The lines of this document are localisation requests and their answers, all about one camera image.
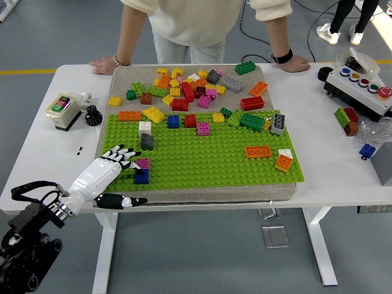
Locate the person's left hand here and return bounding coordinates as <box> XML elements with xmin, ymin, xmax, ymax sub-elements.
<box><xmin>277</xmin><ymin>55</ymin><xmax>311</xmax><ymax>74</ymax></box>

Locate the person's right hand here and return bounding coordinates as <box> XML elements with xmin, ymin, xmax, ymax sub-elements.
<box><xmin>89</xmin><ymin>56</ymin><xmax>119</xmax><ymax>75</ymax></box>

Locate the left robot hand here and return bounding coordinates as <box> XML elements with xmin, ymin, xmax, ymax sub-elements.
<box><xmin>67</xmin><ymin>143</ymin><xmax>149</xmax><ymax>217</ymax></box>

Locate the dark grey slope brick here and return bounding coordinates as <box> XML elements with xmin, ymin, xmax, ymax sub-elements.
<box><xmin>206</xmin><ymin>69</ymin><xmax>221</xmax><ymax>85</ymax></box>
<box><xmin>139</xmin><ymin>133</ymin><xmax>154</xmax><ymax>151</ymax></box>

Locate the white square brick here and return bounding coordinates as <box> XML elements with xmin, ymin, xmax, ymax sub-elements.
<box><xmin>138</xmin><ymin>121</ymin><xmax>153</xmax><ymax>137</ymax></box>

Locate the orange long brick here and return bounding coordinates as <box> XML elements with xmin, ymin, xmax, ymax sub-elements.
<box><xmin>117</xmin><ymin>110</ymin><xmax>143</xmax><ymax>123</ymax></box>

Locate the red long brick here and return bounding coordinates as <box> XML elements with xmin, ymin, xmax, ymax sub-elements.
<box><xmin>240</xmin><ymin>96</ymin><xmax>265</xmax><ymax>111</ymax></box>

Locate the light green long brick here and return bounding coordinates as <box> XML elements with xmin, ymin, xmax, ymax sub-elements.
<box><xmin>145</xmin><ymin>85</ymin><xmax>170</xmax><ymax>99</ymax></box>

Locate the grey long brick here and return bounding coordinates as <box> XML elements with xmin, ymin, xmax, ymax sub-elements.
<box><xmin>220</xmin><ymin>75</ymin><xmax>245</xmax><ymax>94</ymax></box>
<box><xmin>270</xmin><ymin>113</ymin><xmax>287</xmax><ymax>136</ymax></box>

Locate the yellow curved brick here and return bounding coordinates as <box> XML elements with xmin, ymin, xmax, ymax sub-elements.
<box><xmin>141</xmin><ymin>106</ymin><xmax>166</xmax><ymax>124</ymax></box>

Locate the dark green long brick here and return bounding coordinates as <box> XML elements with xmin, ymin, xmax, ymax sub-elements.
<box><xmin>239</xmin><ymin>112</ymin><xmax>266</xmax><ymax>132</ymax></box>

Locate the red tall brick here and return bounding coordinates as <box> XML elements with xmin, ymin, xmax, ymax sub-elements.
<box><xmin>181</xmin><ymin>81</ymin><xmax>195</xmax><ymax>103</ymax></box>

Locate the orange flat brick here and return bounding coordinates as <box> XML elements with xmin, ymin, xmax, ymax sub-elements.
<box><xmin>244</xmin><ymin>146</ymin><xmax>273</xmax><ymax>159</ymax></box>

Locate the orange and yellow brick stack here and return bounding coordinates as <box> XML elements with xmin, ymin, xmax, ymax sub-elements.
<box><xmin>274</xmin><ymin>154</ymin><xmax>293</xmax><ymax>173</ymax></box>

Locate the green studded baseplate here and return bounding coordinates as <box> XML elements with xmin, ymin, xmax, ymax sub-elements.
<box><xmin>94</xmin><ymin>109</ymin><xmax>306</xmax><ymax>193</ymax></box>

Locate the black wristwatch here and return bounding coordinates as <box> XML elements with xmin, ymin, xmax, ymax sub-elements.
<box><xmin>271</xmin><ymin>47</ymin><xmax>294</xmax><ymax>64</ymax></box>

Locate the black gear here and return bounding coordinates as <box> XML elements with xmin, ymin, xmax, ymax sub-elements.
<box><xmin>84</xmin><ymin>104</ymin><xmax>104</xmax><ymax>126</ymax></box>

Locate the dark small part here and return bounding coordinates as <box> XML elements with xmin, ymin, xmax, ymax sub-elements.
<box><xmin>344</xmin><ymin>56</ymin><xmax>361</xmax><ymax>70</ymax></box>

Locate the white push-button control box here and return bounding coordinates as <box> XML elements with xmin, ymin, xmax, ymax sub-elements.
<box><xmin>323</xmin><ymin>66</ymin><xmax>392</xmax><ymax>123</ymax></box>

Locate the person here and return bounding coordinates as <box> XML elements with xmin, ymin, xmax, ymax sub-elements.
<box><xmin>315</xmin><ymin>0</ymin><xmax>380</xmax><ymax>46</ymax></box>
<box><xmin>121</xmin><ymin>0</ymin><xmax>294</xmax><ymax>64</ymax></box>

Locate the clear round container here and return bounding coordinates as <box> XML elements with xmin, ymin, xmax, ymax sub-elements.
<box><xmin>336</xmin><ymin>46</ymin><xmax>382</xmax><ymax>77</ymax></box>

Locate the grey-brown foam mat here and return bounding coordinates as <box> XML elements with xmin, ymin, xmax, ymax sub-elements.
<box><xmin>88</xmin><ymin>63</ymin><xmax>298</xmax><ymax>209</ymax></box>

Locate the clear plastic bag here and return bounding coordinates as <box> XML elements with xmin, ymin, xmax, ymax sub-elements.
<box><xmin>355</xmin><ymin>118</ymin><xmax>392</xmax><ymax>145</ymax></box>

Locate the white furniture base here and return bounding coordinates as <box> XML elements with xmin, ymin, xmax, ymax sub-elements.
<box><xmin>0</xmin><ymin>0</ymin><xmax>17</xmax><ymax>23</ymax></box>

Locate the white table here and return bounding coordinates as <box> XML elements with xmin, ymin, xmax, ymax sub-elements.
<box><xmin>0</xmin><ymin>62</ymin><xmax>392</xmax><ymax>287</ymax></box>

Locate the grey box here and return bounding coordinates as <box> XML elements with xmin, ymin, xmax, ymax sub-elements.
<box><xmin>369</xmin><ymin>141</ymin><xmax>392</xmax><ymax>187</ymax></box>

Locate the clear floor plate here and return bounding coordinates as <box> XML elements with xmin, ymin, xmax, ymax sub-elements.
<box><xmin>261</xmin><ymin>225</ymin><xmax>290</xmax><ymax>249</ymax></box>
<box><xmin>257</xmin><ymin>208</ymin><xmax>283</xmax><ymax>221</ymax></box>

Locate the table control panel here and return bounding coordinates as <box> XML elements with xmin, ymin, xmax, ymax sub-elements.
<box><xmin>356</xmin><ymin>204</ymin><xmax>392</xmax><ymax>214</ymax></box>

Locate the bead bracelet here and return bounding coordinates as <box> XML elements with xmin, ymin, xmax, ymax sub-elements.
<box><xmin>112</xmin><ymin>53</ymin><xmax>132</xmax><ymax>67</ymax></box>

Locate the black ring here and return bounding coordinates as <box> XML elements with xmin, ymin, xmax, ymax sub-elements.
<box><xmin>317</xmin><ymin>66</ymin><xmax>335</xmax><ymax>83</ymax></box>

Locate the black floor cable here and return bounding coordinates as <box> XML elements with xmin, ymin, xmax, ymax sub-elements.
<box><xmin>307</xmin><ymin>0</ymin><xmax>341</xmax><ymax>63</ymax></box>
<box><xmin>238</xmin><ymin>0</ymin><xmax>276</xmax><ymax>64</ymax></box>

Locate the beige switch box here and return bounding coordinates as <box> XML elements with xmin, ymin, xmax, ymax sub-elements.
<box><xmin>44</xmin><ymin>92</ymin><xmax>83</xmax><ymax>132</ymax></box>

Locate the blue brick keychain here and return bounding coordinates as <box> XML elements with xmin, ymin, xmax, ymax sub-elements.
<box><xmin>358</xmin><ymin>143</ymin><xmax>377</xmax><ymax>161</ymax></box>

